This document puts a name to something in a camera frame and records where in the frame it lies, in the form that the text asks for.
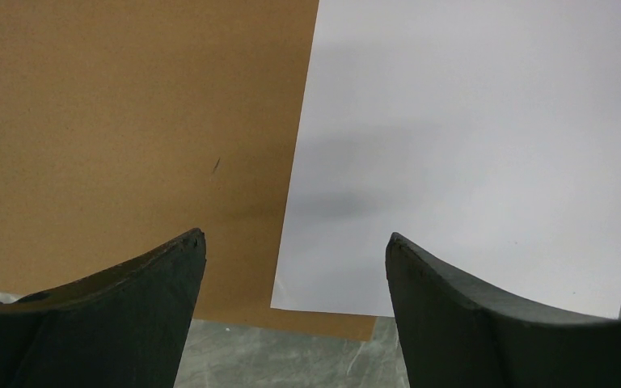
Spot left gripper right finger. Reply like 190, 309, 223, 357
386, 233, 621, 387

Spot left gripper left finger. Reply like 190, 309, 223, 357
0, 229, 206, 387

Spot brown backing board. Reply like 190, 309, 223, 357
0, 1, 375, 340

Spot white photo sheet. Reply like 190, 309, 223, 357
271, 1, 621, 318

